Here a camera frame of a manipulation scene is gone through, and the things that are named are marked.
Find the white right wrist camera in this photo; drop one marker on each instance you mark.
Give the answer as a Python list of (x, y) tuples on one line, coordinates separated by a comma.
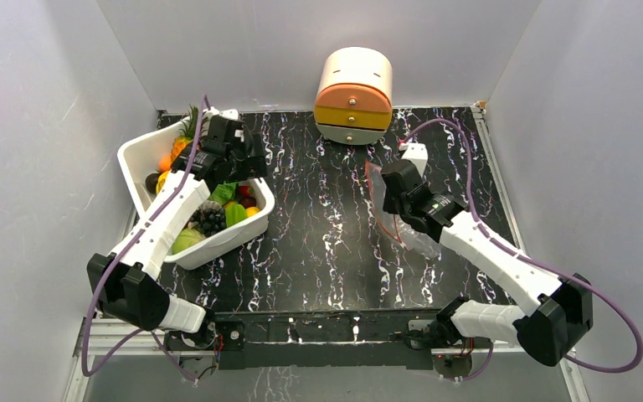
[(416, 153)]

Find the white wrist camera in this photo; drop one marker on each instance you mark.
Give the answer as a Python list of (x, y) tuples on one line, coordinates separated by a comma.
[(416, 153), (230, 126)]

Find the small yellow toy fruit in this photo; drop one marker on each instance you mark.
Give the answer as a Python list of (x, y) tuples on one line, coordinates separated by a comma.
[(252, 211)]

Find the green toy star fruit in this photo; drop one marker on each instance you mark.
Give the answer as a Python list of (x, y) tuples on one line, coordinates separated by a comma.
[(235, 213)]

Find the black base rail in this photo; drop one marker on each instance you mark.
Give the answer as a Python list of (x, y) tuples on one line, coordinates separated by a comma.
[(351, 338)]

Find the toy pineapple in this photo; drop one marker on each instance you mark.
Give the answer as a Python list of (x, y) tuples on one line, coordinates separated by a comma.
[(185, 133)]

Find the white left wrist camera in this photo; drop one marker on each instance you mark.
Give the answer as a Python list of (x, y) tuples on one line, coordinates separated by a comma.
[(230, 126)]

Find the white plastic food bin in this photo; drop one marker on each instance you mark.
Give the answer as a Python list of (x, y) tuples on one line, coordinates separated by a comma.
[(139, 157)]

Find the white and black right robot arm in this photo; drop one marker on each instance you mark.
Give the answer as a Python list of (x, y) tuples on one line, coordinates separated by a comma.
[(550, 313)]

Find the clear zip bag orange zipper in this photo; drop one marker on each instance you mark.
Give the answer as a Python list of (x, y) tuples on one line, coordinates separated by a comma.
[(393, 227)]

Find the dark red toy plum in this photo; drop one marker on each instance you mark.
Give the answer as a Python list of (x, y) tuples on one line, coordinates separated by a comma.
[(248, 202)]

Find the green toy cabbage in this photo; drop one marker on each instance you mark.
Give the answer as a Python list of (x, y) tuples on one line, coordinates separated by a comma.
[(186, 239)]

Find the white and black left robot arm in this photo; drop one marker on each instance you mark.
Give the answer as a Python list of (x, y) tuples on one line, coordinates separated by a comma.
[(124, 281)]

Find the black toy grape bunch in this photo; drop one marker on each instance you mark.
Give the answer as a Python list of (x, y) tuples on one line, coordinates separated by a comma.
[(209, 221)]

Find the round pastel drawer cabinet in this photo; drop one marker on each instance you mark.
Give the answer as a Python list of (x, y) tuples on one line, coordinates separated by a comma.
[(353, 104)]

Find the green toy lettuce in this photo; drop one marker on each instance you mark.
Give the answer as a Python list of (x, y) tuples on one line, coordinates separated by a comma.
[(224, 193)]

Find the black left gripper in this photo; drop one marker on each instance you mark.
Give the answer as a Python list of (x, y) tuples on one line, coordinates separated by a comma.
[(253, 167)]

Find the yellow toy banana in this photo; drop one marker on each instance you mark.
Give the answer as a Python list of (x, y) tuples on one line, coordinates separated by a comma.
[(161, 179)]

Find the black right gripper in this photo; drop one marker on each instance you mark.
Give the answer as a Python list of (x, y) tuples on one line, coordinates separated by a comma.
[(393, 185)]

